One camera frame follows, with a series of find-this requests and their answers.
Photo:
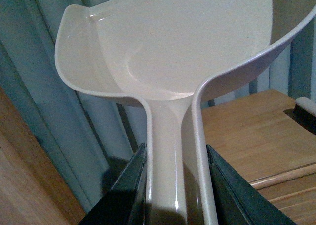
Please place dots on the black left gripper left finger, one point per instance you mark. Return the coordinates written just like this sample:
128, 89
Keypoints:
124, 203

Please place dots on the beige plastic dustpan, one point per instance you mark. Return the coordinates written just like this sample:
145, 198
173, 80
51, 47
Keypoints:
169, 56

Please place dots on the wooden bed headboard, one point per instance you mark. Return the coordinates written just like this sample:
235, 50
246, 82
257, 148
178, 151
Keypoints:
32, 192

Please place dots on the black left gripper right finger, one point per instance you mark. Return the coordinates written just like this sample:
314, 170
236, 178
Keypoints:
237, 202

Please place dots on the wooden nightstand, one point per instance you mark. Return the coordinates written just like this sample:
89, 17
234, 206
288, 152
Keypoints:
260, 138

